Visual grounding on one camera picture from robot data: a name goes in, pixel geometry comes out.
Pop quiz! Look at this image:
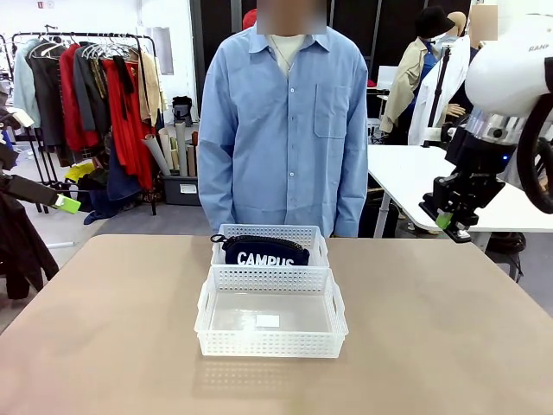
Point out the grey cardboard tube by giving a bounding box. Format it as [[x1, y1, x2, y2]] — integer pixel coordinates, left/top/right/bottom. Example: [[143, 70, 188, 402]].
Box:
[[174, 120, 189, 177]]

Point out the person's right forearm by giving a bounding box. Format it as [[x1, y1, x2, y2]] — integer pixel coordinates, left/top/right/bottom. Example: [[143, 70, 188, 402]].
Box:
[[197, 142, 237, 234]]

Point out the black bucket hat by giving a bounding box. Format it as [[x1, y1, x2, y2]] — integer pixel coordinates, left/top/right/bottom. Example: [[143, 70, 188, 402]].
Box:
[[415, 5, 455, 44]]

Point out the beige coat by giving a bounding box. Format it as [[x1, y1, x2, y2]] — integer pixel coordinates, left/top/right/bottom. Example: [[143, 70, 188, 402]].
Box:
[[137, 50, 168, 129]]

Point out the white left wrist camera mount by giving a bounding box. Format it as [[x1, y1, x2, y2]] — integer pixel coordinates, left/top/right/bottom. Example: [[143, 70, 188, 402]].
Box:
[[7, 108, 35, 130]]

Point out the grey and black jacket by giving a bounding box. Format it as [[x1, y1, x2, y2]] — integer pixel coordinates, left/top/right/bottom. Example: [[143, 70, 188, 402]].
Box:
[[73, 42, 114, 136]]

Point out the blue denim garment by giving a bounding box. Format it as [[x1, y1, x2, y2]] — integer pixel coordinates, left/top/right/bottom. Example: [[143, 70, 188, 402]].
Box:
[[84, 142, 146, 225]]

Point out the grey storage bin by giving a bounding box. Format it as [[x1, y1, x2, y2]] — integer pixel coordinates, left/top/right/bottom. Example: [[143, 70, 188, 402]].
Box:
[[162, 174, 202, 207]]

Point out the black clothes rack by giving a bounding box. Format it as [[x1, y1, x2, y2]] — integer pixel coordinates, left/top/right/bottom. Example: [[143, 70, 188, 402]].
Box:
[[0, 30, 157, 216]]

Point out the yellow garment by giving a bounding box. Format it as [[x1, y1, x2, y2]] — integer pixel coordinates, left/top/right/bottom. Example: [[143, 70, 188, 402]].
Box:
[[64, 162, 94, 185]]

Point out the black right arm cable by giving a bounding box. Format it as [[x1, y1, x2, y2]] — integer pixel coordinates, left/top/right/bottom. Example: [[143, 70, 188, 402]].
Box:
[[516, 98, 553, 215]]

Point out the white perforated plastic basket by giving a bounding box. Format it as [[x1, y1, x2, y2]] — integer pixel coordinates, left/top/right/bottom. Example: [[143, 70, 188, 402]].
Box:
[[210, 223, 330, 270], [194, 265, 350, 359]]

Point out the red jacket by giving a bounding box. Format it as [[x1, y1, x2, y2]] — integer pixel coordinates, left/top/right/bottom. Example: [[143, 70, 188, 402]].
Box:
[[59, 42, 101, 152]]

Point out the black bag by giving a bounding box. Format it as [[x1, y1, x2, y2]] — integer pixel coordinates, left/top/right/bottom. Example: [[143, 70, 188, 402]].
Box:
[[486, 232, 526, 265]]

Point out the black backpack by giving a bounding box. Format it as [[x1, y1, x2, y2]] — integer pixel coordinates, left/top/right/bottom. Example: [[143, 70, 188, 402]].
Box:
[[171, 95, 194, 127]]

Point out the navy pouch with CAMPUS print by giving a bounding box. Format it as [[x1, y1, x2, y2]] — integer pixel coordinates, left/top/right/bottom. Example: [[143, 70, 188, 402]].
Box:
[[210, 233, 307, 267]]

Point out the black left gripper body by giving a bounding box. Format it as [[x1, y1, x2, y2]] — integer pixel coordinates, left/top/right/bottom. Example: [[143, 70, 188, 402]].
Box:
[[0, 107, 22, 175]]

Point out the person in blue shirt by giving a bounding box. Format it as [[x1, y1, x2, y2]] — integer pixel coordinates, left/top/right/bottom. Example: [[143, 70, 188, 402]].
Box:
[[196, 0, 371, 239]]

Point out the dark grey coat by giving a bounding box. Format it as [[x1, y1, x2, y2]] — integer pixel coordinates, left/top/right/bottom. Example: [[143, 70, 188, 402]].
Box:
[[28, 42, 67, 148]]

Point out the light teal jacket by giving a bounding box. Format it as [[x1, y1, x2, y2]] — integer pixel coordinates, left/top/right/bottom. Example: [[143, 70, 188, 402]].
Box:
[[12, 38, 42, 129]]

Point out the red dress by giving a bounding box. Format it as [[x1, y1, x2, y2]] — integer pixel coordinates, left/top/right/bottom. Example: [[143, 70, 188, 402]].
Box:
[[103, 58, 156, 191]]

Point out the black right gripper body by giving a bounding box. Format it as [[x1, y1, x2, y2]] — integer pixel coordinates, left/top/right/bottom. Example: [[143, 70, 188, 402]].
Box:
[[433, 127, 518, 209]]

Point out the white table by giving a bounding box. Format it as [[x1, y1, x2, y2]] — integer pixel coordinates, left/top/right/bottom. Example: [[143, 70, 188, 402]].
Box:
[[368, 144, 553, 243]]

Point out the mannequin in beige coat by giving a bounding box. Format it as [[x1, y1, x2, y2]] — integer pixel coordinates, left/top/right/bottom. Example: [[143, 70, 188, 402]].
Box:
[[379, 36, 433, 146]]

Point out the black tripod pole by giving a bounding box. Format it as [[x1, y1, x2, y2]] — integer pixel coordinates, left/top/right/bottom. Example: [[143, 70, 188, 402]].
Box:
[[423, 45, 453, 149]]

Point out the mannequin in white coat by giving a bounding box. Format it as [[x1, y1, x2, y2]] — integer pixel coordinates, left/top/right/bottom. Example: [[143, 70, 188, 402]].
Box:
[[408, 11, 474, 146]]

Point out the beige paper roll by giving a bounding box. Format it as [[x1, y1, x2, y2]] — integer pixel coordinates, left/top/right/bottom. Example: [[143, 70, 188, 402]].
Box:
[[143, 132, 173, 177]]

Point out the person's left forearm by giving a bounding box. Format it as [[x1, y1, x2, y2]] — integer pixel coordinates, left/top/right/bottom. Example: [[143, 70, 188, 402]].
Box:
[[334, 144, 369, 238]]

